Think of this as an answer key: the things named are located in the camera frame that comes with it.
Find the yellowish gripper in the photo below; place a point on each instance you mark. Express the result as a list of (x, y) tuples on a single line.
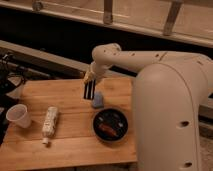
[(89, 76)]

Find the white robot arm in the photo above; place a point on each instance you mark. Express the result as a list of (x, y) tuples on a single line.
[(166, 94)]

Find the black round plate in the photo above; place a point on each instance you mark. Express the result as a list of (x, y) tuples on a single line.
[(113, 118)]

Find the red item on plate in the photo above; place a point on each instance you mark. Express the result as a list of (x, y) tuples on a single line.
[(110, 131)]

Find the white tube bottle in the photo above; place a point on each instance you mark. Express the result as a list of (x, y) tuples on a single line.
[(50, 121)]

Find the white plastic cup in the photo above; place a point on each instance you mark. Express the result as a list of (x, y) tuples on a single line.
[(18, 114)]

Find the black equipment at left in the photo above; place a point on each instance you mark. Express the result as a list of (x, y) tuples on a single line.
[(11, 86)]

